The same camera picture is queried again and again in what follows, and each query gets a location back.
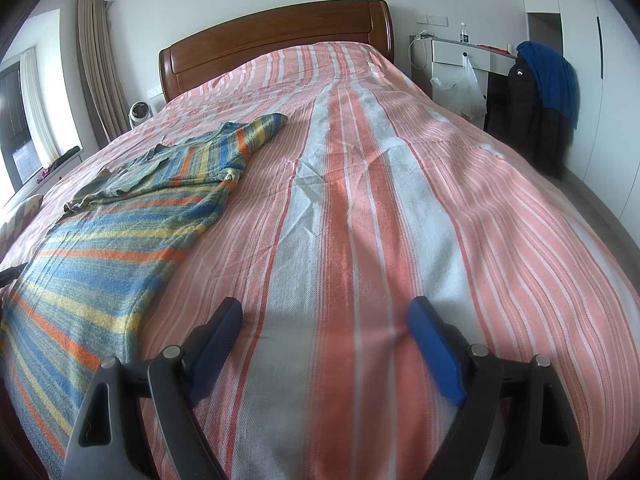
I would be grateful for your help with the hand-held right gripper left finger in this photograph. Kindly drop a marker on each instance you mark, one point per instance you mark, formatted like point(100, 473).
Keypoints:
point(215, 345)

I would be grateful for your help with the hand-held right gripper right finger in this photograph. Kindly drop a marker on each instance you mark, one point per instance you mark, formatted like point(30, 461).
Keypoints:
point(435, 350)

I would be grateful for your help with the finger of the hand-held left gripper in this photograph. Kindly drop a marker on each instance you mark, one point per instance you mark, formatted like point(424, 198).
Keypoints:
point(7, 276)

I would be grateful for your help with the striped knit sweater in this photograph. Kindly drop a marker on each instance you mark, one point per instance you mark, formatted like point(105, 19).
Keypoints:
point(100, 260)

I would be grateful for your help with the chevron patterned pillow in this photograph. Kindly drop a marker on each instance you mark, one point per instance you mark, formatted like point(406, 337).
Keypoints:
point(17, 220)

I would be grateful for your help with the dark cloth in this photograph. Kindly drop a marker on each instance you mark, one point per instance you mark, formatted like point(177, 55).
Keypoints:
point(62, 160)

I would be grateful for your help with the window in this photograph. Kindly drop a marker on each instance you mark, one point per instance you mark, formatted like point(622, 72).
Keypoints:
point(15, 130)

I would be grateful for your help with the bed with pink striped sheet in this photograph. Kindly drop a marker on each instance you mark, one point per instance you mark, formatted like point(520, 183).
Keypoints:
point(375, 210)

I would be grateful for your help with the white desk fan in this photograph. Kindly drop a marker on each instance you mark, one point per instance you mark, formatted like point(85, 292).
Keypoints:
point(139, 114)

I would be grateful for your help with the beige curtain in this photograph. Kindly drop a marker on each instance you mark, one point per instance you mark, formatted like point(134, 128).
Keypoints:
point(100, 70)

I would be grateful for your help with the black jacket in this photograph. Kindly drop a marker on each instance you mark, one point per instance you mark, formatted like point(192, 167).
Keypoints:
point(525, 110)

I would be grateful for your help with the white plastic bag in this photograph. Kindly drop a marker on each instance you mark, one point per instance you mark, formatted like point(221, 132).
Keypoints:
point(462, 92)

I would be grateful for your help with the blue garment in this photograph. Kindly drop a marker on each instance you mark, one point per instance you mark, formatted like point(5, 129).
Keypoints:
point(552, 80)

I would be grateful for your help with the white desk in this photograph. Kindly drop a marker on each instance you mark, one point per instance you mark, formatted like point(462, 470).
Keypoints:
point(450, 52)

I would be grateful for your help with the wooden headboard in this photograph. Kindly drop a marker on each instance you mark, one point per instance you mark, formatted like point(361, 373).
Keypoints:
point(280, 35)

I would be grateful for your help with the small clear bottle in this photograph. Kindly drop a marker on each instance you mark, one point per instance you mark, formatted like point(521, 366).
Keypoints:
point(464, 34)

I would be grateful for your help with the white wardrobe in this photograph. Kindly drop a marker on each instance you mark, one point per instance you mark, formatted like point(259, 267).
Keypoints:
point(590, 35)

